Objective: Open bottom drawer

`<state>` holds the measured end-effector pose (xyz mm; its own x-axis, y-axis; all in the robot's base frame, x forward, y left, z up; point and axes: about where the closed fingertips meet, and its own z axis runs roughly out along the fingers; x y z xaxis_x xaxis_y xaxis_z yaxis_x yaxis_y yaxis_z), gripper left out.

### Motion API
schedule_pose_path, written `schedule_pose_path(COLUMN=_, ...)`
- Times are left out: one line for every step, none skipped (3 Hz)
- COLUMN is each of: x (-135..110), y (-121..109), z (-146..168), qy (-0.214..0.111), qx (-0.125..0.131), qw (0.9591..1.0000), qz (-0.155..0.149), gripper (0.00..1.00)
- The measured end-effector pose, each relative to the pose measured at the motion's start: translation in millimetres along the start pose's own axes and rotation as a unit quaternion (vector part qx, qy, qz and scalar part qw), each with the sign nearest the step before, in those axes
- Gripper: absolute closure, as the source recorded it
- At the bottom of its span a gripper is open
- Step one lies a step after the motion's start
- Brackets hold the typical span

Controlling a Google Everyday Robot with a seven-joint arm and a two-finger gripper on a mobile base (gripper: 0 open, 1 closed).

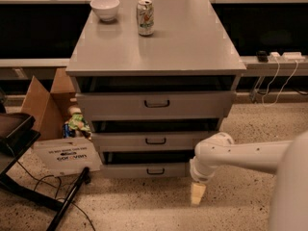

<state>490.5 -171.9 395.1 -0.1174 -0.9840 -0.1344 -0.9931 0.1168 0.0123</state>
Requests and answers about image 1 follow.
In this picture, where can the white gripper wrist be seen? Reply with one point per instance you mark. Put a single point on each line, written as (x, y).
(199, 175)

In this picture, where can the grey bottom drawer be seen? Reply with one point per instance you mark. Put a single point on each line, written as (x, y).
(148, 164)

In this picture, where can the grey drawer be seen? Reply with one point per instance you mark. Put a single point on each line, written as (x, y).
(155, 105)
(148, 164)
(148, 141)

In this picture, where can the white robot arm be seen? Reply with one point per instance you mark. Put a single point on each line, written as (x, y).
(287, 160)

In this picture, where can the grey top drawer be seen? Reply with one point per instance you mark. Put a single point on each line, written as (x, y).
(155, 105)

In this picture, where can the grey middle drawer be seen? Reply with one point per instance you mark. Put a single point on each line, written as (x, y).
(148, 141)

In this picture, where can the grey drawer cabinet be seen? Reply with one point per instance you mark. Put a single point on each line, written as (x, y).
(188, 51)

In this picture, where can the green toy figure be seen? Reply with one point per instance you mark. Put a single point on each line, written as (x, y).
(76, 126)

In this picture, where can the black adapter on ledge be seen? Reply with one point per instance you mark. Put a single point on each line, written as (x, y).
(262, 56)

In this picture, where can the white power strip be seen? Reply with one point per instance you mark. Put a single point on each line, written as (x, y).
(287, 57)

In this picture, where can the brown cardboard box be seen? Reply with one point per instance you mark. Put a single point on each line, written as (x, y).
(50, 110)

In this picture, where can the white green soda can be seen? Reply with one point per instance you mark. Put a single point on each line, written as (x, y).
(145, 17)

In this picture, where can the black stand with tray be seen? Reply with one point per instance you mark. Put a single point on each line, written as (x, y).
(16, 137)

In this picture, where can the white ceramic bowl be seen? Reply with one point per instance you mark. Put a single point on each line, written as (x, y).
(106, 10)

